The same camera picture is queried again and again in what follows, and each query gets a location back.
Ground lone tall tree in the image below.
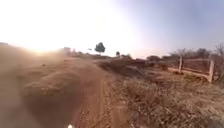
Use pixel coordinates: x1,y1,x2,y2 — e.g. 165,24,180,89
94,41,106,55

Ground red dirt track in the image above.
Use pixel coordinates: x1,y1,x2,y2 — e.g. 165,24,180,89
0,56,134,128

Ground dry grass verge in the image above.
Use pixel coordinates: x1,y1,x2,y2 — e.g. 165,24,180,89
96,57,224,128

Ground distant trees on horizon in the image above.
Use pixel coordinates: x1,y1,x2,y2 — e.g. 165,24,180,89
146,43,224,62

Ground fence with brick posts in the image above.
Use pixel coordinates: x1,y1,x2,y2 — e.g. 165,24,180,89
159,54,216,84

